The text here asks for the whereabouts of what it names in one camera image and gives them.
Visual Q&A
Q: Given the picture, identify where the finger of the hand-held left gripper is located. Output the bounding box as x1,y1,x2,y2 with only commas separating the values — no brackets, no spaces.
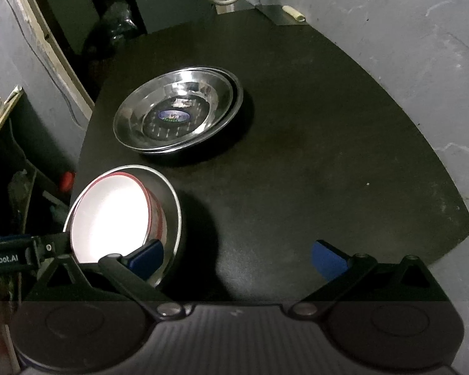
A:
31,233,73,270

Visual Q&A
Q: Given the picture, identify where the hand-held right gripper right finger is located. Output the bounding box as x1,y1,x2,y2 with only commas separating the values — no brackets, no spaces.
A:
286,239,450,318

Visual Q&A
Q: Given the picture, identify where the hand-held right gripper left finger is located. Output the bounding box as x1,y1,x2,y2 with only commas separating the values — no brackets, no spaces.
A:
25,239,186,323

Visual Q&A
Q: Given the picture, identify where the white bowl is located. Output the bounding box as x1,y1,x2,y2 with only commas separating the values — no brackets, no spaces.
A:
117,171,168,245
69,172,150,264

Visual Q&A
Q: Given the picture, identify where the steel bowl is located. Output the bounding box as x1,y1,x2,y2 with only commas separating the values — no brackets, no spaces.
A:
63,164,181,288

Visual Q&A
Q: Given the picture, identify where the steel plate with sticker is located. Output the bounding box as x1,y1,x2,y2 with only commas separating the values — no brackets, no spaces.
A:
113,68,235,151

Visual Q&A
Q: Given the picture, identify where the plain steel plate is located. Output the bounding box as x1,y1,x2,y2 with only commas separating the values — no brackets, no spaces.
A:
121,67,244,155

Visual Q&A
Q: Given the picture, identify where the cream wooden board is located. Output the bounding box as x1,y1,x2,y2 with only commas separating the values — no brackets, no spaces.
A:
0,85,24,158

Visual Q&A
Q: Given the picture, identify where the black plastic bag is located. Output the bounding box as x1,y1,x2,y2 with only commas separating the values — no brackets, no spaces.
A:
84,2,140,64

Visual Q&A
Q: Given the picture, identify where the small cream roll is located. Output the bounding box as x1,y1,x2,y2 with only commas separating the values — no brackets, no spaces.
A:
282,6,306,22

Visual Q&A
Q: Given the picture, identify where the grey cabinet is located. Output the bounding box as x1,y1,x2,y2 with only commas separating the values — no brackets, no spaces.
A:
133,0,216,34

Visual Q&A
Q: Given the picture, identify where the dark wall wire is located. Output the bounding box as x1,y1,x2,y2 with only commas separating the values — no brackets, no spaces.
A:
2,0,83,128

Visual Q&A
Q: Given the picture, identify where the white door frame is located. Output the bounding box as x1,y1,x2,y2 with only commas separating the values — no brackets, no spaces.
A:
0,0,96,126

